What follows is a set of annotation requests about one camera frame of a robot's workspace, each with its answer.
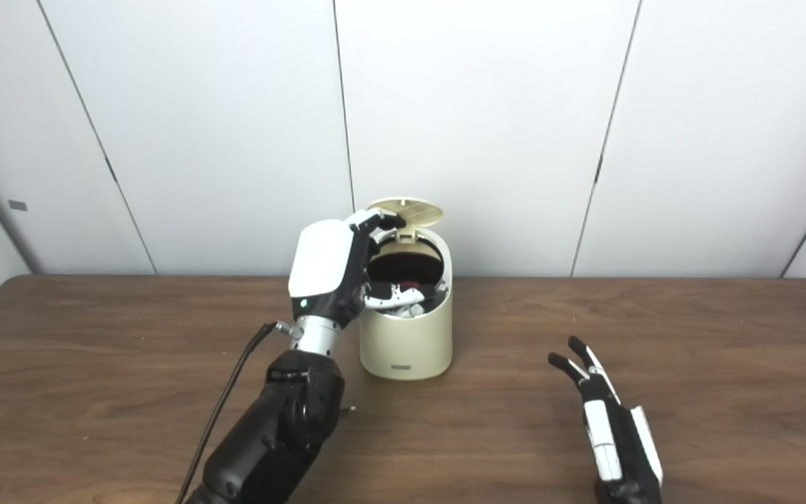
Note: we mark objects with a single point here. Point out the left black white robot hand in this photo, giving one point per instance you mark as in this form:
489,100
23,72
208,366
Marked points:
322,266

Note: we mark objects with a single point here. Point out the small grey wall tag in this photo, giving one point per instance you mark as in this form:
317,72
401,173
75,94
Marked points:
17,205

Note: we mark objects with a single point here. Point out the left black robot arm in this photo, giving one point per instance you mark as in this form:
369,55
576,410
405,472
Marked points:
284,427

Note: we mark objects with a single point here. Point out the cream round bin lid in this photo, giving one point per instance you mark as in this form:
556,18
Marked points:
417,211

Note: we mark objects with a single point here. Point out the cream-colored bin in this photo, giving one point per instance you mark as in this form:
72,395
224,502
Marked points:
406,343

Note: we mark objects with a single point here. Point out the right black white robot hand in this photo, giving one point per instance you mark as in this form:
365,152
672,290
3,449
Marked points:
613,441

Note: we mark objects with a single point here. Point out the red apple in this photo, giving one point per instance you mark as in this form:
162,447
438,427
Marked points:
411,285

